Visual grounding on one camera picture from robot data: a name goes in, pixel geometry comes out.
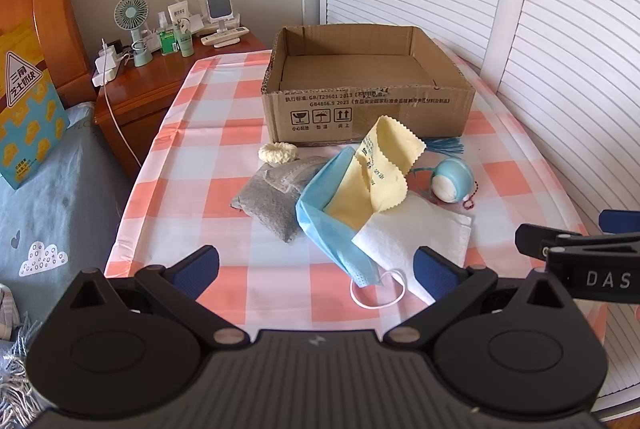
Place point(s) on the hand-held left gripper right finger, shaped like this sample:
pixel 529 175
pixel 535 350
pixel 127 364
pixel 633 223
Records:
pixel 435 274

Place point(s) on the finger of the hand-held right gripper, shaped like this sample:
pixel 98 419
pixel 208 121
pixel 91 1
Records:
pixel 620 221
pixel 537 239

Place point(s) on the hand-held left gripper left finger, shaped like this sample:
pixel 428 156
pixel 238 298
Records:
pixel 197 270

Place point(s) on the white paper pouch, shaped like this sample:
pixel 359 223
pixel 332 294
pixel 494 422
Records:
pixel 425 224

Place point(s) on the blue white plush ball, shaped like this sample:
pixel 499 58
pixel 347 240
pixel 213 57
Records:
pixel 450 179

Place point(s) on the yellow cleaning cloth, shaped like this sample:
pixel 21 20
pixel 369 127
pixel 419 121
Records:
pixel 380 164

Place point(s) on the blue face mask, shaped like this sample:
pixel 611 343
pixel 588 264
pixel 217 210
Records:
pixel 320 219

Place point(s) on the grey sachet bag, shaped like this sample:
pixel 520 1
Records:
pixel 295 174
pixel 265 209

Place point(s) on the cardboard box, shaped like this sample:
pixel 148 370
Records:
pixel 320 109

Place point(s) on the blue tassel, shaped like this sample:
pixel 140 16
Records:
pixel 445 146

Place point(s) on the fluffy hair scrunchie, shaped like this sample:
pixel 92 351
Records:
pixel 278 153

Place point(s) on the blue bed sheet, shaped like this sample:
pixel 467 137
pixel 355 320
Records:
pixel 60 209

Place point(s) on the wooden nightstand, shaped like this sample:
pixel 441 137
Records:
pixel 145 94

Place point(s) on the grey fringed cloth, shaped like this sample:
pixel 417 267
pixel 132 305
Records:
pixel 15 359

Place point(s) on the white power strip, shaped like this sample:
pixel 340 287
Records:
pixel 107 69

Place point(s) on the clear bottle green label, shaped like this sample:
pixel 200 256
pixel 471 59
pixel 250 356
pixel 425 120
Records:
pixel 166 40

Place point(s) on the yellow blue snack bag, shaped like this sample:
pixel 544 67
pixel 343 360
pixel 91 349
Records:
pixel 30 109

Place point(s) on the white charger plug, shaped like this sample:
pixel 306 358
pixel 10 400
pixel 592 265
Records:
pixel 106 54

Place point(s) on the white remote control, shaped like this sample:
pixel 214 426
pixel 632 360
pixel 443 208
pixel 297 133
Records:
pixel 225 36

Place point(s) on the white card box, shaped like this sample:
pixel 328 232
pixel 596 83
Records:
pixel 179 14

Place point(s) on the small standing mirror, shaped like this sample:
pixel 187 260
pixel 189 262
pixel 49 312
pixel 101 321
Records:
pixel 218 4

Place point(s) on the green desk fan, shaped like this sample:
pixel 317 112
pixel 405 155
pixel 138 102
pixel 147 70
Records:
pixel 131 11

